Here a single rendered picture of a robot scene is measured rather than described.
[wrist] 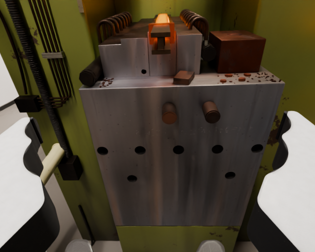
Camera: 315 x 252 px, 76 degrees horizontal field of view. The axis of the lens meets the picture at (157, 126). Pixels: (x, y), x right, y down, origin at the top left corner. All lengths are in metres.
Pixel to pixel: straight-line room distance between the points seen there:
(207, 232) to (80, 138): 0.51
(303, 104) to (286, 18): 0.26
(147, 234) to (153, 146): 0.36
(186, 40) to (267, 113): 0.21
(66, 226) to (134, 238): 0.67
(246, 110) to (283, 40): 0.26
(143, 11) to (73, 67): 0.40
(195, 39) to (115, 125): 0.23
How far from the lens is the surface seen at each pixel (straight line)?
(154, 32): 0.31
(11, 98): 3.05
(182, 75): 0.39
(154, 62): 0.43
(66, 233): 1.33
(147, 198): 0.58
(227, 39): 0.44
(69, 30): 0.60
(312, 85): 0.72
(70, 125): 0.72
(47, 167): 0.70
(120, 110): 0.41
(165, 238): 0.74
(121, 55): 0.43
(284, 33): 0.63
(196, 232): 0.72
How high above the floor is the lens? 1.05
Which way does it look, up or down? 32 degrees down
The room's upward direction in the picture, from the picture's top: 3 degrees counter-clockwise
